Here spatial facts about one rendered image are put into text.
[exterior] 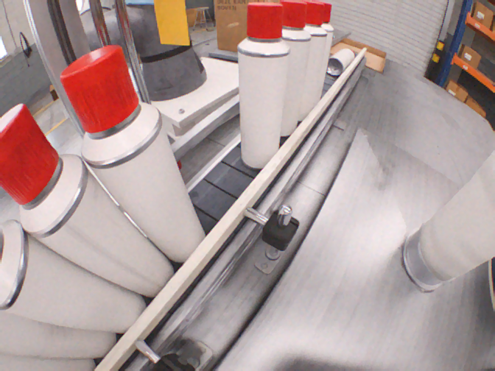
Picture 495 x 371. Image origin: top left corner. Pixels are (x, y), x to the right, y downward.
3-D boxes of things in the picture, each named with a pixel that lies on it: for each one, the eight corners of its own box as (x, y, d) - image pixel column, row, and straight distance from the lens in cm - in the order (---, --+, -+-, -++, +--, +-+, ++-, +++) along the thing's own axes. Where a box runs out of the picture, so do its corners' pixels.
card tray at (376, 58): (381, 73, 98) (384, 65, 97) (324, 51, 101) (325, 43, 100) (384, 59, 127) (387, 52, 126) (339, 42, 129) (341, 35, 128)
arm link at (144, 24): (198, 42, 45) (186, -22, 44) (131, 65, 44) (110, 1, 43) (185, 34, 57) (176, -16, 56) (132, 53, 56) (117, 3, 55)
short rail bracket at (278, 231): (276, 269, 28) (294, 230, 17) (257, 257, 29) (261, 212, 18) (289, 249, 29) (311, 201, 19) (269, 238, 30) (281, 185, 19)
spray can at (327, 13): (313, 113, 42) (333, 5, 36) (289, 104, 43) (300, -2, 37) (322, 102, 46) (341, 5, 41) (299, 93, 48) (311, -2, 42)
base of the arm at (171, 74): (161, 108, 44) (145, 63, 41) (136, 92, 57) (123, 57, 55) (220, 77, 50) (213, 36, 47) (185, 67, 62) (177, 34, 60)
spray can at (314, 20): (304, 127, 38) (325, 5, 30) (278, 116, 39) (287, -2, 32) (314, 114, 42) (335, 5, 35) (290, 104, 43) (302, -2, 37)
